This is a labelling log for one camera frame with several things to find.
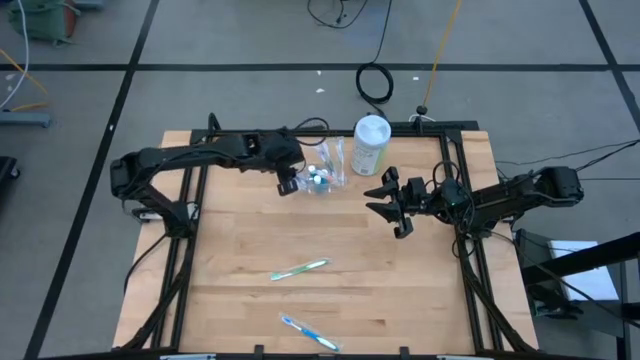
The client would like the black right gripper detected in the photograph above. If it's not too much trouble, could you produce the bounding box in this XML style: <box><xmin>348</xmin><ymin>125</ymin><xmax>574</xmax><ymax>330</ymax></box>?
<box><xmin>363</xmin><ymin>166</ymin><xmax>444</xmax><ymax>240</ymax></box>

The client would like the blue toothbrush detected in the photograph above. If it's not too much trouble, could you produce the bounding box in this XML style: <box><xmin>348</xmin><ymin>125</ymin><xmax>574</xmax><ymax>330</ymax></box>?
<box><xmin>277</xmin><ymin>312</ymin><xmax>345</xmax><ymax>354</ymax></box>

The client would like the clear acrylic organizer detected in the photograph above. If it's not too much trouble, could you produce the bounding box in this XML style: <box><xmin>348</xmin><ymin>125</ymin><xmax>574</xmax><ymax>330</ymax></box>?
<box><xmin>294</xmin><ymin>135</ymin><xmax>350</xmax><ymax>197</ymax></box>

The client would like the white green wipes canister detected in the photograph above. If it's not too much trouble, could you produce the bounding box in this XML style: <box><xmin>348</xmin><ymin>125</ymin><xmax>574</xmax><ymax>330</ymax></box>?
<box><xmin>349</xmin><ymin>114</ymin><xmax>393</xmax><ymax>177</ymax></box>

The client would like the small black knob stand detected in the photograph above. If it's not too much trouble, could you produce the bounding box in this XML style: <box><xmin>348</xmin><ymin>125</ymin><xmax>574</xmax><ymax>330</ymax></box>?
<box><xmin>408</xmin><ymin>104</ymin><xmax>437</xmax><ymax>124</ymax></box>

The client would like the black metal stand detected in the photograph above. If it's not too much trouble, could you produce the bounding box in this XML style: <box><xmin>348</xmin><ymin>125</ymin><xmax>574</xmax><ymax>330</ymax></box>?
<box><xmin>514</xmin><ymin>227</ymin><xmax>640</xmax><ymax>360</ymax></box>

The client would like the white box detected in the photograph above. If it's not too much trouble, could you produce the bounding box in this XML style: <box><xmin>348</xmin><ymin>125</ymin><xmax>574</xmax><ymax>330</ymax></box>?
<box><xmin>547</xmin><ymin>239</ymin><xmax>620</xmax><ymax>302</ymax></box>

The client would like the grey metal foot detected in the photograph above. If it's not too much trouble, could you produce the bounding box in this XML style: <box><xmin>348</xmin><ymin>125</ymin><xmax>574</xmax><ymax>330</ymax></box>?
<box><xmin>0</xmin><ymin>110</ymin><xmax>54</xmax><ymax>129</ymax></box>

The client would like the green bag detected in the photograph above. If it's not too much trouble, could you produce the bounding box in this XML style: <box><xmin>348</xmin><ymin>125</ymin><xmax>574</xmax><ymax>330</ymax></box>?
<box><xmin>7</xmin><ymin>0</ymin><xmax>80</xmax><ymax>47</ymax></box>

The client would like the coiled black cable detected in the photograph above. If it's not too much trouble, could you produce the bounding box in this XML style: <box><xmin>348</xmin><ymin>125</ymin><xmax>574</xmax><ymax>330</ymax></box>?
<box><xmin>354</xmin><ymin>0</ymin><xmax>396</xmax><ymax>120</ymax></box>

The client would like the yellow cable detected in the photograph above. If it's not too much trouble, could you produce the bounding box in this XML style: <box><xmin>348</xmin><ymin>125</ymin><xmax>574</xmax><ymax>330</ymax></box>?
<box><xmin>422</xmin><ymin>0</ymin><xmax>464</xmax><ymax>108</ymax></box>
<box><xmin>0</xmin><ymin>47</ymin><xmax>50</xmax><ymax>113</ymax></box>

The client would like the white cable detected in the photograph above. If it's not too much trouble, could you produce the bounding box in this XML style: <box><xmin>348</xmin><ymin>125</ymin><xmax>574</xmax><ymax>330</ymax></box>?
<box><xmin>0</xmin><ymin>0</ymin><xmax>31</xmax><ymax>110</ymax></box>

